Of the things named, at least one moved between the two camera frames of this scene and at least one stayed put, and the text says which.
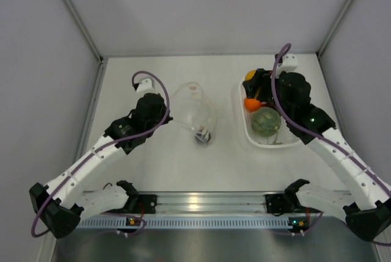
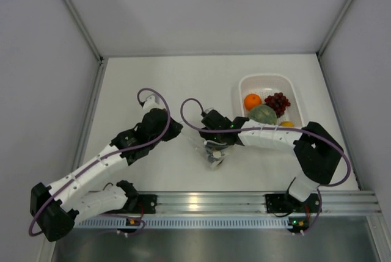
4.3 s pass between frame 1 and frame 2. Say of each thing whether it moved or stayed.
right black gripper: moved
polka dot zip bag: moved
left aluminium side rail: stayed
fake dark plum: moved
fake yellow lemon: moved
